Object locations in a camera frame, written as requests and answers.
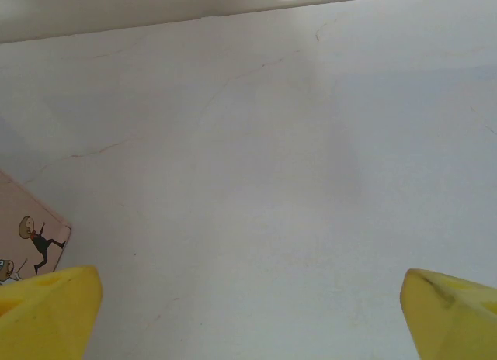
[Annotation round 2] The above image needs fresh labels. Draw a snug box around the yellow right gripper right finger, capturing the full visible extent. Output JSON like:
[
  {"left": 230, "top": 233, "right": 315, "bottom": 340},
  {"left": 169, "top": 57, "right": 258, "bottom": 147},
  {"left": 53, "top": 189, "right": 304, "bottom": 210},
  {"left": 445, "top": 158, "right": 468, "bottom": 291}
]
[{"left": 401, "top": 268, "right": 497, "bottom": 360}]

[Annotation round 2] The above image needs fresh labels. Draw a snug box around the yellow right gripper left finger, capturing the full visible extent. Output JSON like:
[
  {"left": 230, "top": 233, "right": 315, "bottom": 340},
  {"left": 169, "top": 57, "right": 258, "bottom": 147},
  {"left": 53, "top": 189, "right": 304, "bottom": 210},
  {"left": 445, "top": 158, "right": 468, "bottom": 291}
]
[{"left": 0, "top": 265, "right": 104, "bottom": 360}]

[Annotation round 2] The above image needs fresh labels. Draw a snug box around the pink cartoon tin box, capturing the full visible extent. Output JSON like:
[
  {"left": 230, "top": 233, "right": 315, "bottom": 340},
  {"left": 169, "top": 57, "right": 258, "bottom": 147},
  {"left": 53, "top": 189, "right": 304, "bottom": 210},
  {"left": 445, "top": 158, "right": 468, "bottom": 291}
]
[{"left": 0, "top": 168, "right": 73, "bottom": 287}]

